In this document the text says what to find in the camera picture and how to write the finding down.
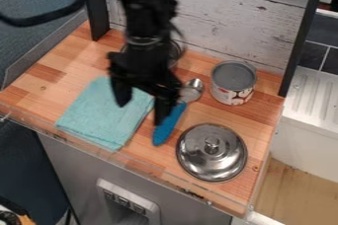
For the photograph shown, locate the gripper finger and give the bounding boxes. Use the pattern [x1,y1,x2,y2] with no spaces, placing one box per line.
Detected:
[109,77,135,109]
[151,95,182,126]

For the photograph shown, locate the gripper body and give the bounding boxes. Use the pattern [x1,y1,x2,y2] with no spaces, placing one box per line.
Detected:
[105,42,184,101]

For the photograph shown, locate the blue cloth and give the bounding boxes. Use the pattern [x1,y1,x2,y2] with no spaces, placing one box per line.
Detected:
[53,75,156,153]

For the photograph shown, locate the silver lid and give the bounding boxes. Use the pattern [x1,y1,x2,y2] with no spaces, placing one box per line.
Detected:
[174,122,250,185]

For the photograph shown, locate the silver can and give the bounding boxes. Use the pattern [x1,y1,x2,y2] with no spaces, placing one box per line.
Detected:
[209,59,259,107]

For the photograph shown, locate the white cabinet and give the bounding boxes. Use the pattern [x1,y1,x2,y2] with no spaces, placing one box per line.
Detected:
[268,65,338,185]

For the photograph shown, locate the blue handled silver spoon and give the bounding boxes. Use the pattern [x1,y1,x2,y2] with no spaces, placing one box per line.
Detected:
[151,77,207,147]

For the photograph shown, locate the black post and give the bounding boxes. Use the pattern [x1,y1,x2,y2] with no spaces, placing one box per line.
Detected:
[80,0,113,42]
[277,0,330,99]

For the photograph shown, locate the black cable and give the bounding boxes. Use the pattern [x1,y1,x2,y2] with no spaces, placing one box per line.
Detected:
[0,0,89,29]

